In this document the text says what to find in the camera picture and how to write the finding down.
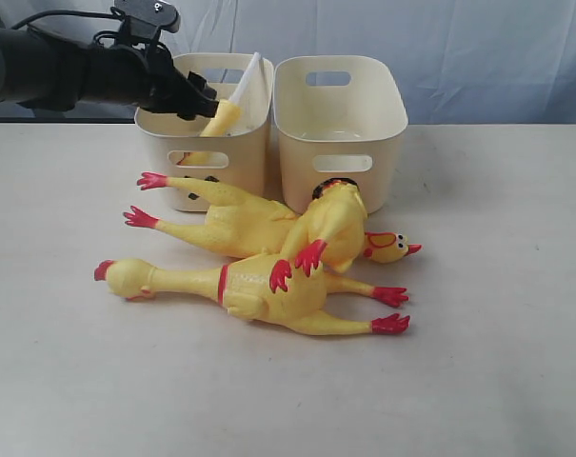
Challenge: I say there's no yellow chicken facing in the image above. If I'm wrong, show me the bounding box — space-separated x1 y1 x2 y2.
124 172 421 264
93 254 410 336

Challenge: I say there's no cream bin marked O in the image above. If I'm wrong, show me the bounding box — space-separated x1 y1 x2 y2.
273 55 408 212

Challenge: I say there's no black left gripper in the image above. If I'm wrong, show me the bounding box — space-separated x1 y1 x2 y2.
80 46 219 121

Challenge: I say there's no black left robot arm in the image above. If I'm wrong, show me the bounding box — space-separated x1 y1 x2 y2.
0 29 220 120

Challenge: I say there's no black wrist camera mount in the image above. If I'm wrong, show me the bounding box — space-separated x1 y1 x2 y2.
111 0 181 41

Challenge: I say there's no headless yellow rubber chicken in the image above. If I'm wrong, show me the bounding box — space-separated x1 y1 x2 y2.
269 177 367 291

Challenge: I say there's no cream bin marked X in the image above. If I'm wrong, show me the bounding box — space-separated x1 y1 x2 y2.
134 52 274 195

